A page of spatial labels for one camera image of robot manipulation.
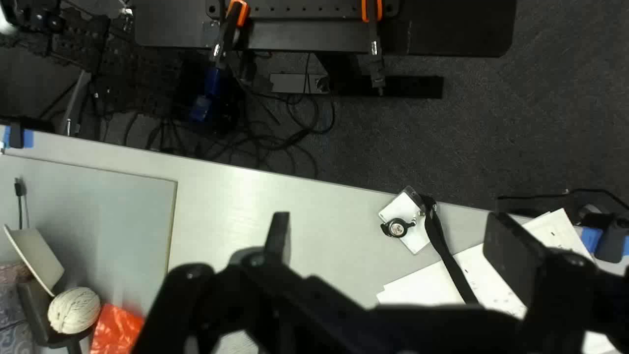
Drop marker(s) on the thin grey board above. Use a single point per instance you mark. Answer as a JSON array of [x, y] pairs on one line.
[[99, 222]]

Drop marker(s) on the black clamp bracket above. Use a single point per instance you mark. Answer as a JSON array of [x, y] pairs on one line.
[[591, 203]]

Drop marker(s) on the blue tape piece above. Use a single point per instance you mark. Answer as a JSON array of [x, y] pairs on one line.
[[13, 136], [593, 236]]

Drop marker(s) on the swirl patterned box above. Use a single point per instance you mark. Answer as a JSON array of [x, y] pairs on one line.
[[13, 315]]

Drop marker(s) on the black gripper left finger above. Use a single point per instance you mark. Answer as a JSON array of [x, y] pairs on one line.
[[198, 307]]

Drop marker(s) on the white yarn ball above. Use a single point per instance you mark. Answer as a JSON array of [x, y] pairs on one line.
[[74, 311]]

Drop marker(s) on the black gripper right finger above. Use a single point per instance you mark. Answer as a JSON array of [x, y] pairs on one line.
[[563, 287]]

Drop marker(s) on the grey hat-shaped bowl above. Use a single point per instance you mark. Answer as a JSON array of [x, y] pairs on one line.
[[37, 258]]

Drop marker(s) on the orange plastic bag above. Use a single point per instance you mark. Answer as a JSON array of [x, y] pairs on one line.
[[117, 331]]

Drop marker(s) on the black mounting plate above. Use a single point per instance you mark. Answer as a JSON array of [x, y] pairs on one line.
[[445, 26]]

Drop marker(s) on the black perforated rail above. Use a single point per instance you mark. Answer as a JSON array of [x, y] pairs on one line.
[[99, 51]]

